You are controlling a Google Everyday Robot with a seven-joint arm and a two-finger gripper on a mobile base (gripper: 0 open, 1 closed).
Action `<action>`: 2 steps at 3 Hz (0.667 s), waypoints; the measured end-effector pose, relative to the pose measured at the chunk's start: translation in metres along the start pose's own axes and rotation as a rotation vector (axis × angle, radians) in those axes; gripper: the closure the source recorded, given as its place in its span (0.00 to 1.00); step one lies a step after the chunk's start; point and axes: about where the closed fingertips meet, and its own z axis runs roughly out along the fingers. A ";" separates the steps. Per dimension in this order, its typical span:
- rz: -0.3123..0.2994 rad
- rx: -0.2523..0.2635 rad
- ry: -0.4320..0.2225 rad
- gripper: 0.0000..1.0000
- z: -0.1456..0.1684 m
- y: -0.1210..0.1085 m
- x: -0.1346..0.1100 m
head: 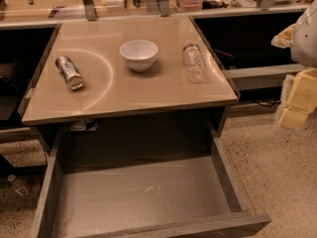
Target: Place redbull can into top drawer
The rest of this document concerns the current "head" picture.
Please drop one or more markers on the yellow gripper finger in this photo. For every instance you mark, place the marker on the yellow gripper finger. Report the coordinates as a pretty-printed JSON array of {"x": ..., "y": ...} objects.
[
  {"x": 283, "y": 39},
  {"x": 298, "y": 99}
]

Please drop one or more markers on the white ceramic bowl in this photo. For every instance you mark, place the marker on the white ceramic bowl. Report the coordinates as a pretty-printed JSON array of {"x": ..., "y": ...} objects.
[{"x": 139, "y": 55}]

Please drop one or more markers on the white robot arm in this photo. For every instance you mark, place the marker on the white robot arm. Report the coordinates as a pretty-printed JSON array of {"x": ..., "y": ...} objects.
[{"x": 304, "y": 44}]

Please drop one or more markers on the white tag on floor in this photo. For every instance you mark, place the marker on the white tag on floor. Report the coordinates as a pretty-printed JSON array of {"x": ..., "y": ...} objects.
[{"x": 24, "y": 190}]

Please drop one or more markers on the grey cabinet with tabletop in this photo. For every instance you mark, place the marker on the grey cabinet with tabletop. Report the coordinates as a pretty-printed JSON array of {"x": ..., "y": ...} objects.
[{"x": 109, "y": 87}]

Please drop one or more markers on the silver redbull can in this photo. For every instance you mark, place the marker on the silver redbull can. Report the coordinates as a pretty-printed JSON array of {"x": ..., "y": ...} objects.
[{"x": 70, "y": 73}]

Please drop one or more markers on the open grey wooden drawer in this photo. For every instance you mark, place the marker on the open grey wooden drawer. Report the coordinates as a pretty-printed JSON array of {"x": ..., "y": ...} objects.
[{"x": 132, "y": 178}]

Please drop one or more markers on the clear plastic bottle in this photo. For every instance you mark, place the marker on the clear plastic bottle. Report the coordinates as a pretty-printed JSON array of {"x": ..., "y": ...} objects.
[{"x": 194, "y": 63}]

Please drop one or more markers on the metal frame post left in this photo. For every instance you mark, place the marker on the metal frame post left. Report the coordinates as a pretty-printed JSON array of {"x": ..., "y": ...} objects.
[{"x": 90, "y": 11}]

